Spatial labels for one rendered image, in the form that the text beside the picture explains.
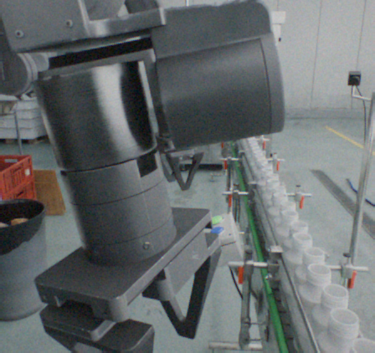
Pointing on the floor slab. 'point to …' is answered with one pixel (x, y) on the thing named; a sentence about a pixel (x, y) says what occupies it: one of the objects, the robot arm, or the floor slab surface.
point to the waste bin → (22, 258)
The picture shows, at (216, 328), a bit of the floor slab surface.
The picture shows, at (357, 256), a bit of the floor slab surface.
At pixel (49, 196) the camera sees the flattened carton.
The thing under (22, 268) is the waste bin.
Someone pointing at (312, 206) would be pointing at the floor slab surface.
